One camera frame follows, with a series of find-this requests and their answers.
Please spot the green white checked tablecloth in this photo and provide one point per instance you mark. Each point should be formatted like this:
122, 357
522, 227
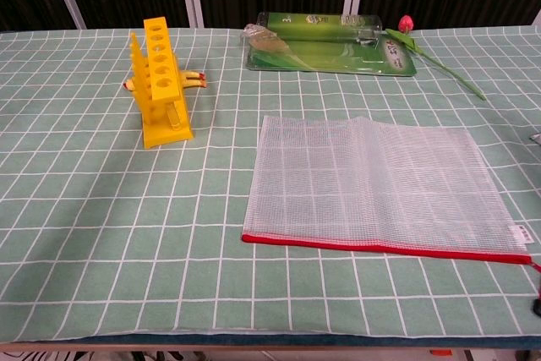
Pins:
84, 230

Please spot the green blister pack card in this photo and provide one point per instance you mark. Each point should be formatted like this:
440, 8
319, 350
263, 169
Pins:
338, 56

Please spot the small orange object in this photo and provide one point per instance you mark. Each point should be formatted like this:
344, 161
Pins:
440, 352

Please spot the yellow plastic test tube rack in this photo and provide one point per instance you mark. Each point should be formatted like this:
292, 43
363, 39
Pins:
169, 132

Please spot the clear crumpled plastic wrapper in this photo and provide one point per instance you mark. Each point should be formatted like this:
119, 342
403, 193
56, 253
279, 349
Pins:
270, 45

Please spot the white mesh zipper pouch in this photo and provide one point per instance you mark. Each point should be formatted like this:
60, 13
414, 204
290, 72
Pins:
380, 187

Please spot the artificial red tulip flower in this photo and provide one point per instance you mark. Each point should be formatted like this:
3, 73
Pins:
406, 23

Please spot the black white patterned object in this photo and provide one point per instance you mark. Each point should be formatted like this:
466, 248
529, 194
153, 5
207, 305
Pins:
38, 356

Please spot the small yellow rubber chicken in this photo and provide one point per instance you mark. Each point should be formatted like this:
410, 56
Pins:
191, 80

